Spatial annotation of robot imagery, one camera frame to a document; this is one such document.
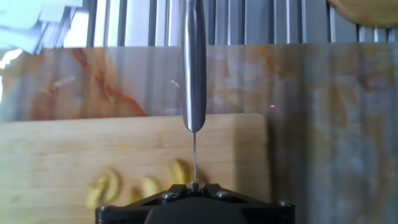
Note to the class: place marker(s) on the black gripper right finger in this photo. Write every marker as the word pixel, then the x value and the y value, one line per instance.
pixel 211 188

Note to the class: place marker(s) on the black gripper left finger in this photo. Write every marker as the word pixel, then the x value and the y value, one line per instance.
pixel 182 188

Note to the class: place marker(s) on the steel cleaver knife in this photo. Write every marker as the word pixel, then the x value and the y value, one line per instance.
pixel 192 62

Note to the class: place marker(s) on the wooden cutting board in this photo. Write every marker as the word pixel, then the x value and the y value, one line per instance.
pixel 62 146

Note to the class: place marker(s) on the orange marbled table mat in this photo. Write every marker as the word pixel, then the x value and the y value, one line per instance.
pixel 326 124

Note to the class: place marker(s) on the stack of white papers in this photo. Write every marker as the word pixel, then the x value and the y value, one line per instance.
pixel 25 18

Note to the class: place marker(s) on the round wooden disc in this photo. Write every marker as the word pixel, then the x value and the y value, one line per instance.
pixel 367 12

